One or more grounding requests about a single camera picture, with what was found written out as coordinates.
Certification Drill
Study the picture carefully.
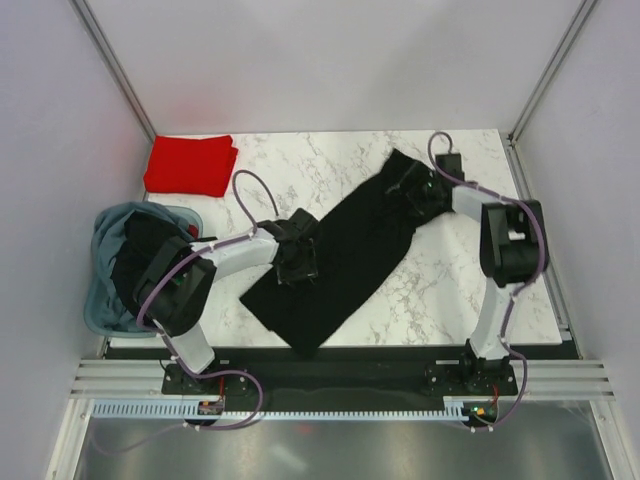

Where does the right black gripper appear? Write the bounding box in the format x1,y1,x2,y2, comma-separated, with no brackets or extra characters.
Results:
387,163,441,223

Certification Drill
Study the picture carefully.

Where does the white slotted cable duct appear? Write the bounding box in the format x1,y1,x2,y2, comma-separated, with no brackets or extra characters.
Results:
91,399,495,422

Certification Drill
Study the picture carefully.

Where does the right aluminium frame post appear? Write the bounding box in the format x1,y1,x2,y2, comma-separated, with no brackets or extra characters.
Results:
507,0,600,147

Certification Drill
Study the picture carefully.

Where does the left aluminium frame post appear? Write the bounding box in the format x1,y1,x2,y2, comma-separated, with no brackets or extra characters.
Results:
69,0,156,142

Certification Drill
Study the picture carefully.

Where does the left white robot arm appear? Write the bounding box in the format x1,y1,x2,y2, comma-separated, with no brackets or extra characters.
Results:
133,217,318,393

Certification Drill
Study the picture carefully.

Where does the grey blue t shirt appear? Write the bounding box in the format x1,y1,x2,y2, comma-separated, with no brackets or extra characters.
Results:
82,200,198,335

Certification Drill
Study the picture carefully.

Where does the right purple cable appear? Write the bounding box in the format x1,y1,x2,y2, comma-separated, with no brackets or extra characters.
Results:
427,131,547,434

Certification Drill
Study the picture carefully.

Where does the black t shirt in basket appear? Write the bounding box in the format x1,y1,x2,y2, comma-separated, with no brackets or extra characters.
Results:
111,211,194,318

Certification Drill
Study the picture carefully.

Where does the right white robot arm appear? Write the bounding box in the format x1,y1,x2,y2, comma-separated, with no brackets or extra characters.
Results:
387,166,549,394

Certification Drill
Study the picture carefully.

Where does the black t shirt with logo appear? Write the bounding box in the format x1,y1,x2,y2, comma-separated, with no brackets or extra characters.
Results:
240,150,426,358

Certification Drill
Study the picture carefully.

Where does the folded red t shirt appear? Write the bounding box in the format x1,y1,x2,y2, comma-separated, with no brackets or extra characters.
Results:
143,135,239,198

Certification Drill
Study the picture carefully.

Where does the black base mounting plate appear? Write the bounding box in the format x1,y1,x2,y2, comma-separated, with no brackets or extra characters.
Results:
161,346,518,411

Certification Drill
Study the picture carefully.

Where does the blue plastic laundry basket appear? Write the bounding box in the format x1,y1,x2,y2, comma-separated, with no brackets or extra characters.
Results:
81,201,206,341

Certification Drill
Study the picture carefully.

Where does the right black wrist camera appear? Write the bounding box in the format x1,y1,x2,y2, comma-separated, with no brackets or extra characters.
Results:
435,153,465,184

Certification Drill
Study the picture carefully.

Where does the aluminium frame post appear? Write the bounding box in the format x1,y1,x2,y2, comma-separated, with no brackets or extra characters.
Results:
507,0,600,147
69,0,156,142

